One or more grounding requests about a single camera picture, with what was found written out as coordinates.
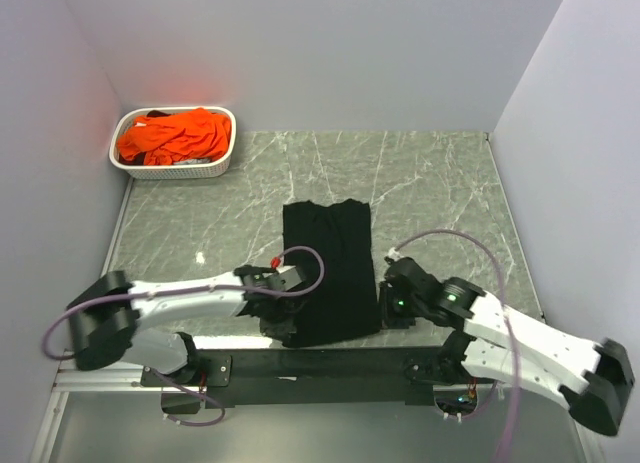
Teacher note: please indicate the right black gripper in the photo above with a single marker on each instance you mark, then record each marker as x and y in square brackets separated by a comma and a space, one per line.
[388, 318]

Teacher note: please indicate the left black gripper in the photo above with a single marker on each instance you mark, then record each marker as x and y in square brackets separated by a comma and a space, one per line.
[280, 330]

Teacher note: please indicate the black t-shirt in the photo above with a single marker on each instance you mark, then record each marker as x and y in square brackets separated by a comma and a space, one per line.
[344, 306]

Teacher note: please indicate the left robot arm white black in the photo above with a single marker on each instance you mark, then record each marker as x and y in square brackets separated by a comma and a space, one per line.
[116, 320]

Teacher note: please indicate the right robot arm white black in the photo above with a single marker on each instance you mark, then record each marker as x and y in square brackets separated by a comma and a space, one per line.
[592, 381]

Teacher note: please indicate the black base beam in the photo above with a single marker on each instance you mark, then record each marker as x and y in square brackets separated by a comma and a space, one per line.
[319, 376]

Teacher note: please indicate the orange t-shirt in basket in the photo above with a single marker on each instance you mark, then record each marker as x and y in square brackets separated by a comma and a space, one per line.
[162, 139]

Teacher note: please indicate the white plastic laundry basket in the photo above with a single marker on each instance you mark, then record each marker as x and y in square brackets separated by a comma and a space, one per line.
[187, 170]

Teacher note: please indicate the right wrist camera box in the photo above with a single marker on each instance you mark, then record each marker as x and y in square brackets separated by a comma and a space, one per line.
[408, 272]

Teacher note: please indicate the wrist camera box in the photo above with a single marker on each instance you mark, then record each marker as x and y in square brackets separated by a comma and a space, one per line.
[408, 272]
[287, 278]

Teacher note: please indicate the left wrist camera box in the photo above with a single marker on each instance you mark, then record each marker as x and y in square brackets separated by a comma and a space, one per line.
[287, 278]

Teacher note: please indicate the aluminium rail frame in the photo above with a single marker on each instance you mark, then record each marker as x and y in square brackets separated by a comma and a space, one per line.
[116, 378]

